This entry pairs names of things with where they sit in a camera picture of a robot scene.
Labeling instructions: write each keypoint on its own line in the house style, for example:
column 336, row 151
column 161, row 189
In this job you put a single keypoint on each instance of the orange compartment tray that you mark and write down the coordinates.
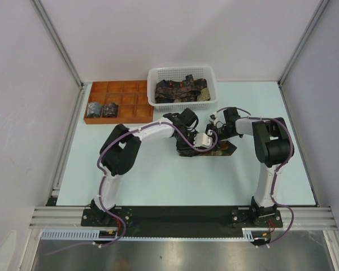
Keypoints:
column 129, row 96

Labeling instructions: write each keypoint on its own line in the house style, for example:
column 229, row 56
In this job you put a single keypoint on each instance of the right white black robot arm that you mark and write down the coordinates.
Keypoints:
column 273, row 148

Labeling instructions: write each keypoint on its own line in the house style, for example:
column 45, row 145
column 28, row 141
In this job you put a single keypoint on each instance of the dark red tie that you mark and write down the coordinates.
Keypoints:
column 110, row 110

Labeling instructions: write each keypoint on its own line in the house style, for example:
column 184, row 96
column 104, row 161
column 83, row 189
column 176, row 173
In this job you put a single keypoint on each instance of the orange green patterned tie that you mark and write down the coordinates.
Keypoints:
column 223, row 148

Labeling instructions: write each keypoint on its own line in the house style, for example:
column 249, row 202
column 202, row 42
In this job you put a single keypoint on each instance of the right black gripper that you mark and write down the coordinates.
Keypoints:
column 211, row 126

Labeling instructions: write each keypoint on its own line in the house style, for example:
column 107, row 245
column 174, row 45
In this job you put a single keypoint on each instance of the olive gold tie in basket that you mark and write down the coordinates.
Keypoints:
column 204, row 95

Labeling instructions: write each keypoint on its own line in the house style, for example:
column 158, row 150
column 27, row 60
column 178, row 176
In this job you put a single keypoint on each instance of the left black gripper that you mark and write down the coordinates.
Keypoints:
column 181, row 148

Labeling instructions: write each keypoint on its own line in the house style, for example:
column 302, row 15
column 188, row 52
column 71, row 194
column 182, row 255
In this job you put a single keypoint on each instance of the white plastic basket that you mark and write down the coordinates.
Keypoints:
column 156, row 75

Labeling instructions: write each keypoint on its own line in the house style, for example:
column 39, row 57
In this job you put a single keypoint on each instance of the rolled grey tie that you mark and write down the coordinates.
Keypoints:
column 94, row 110

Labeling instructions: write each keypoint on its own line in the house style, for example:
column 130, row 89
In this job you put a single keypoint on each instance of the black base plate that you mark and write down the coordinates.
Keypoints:
column 181, row 221

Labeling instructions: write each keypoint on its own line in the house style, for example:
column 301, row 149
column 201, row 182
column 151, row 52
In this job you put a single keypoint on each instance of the dark patterned tie in basket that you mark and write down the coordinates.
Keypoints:
column 169, row 91

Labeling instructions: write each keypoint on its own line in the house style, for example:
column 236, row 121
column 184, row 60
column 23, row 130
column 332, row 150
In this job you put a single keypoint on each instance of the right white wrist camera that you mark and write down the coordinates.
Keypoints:
column 214, row 118

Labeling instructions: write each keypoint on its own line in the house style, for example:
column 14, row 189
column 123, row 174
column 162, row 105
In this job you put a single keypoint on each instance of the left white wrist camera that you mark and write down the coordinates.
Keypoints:
column 205, row 140

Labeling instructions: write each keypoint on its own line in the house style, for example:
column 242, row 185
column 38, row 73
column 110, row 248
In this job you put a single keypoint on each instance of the white slotted cable duct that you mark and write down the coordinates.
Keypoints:
column 104, row 235

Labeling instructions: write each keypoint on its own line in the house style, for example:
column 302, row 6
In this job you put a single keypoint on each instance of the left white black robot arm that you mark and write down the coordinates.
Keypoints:
column 119, row 152

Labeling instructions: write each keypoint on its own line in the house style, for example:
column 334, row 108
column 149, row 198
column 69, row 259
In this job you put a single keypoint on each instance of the aluminium frame rail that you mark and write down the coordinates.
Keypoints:
column 54, row 36

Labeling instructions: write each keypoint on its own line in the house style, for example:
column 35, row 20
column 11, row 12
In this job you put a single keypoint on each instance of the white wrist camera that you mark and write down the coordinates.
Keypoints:
column 214, row 118
column 205, row 140

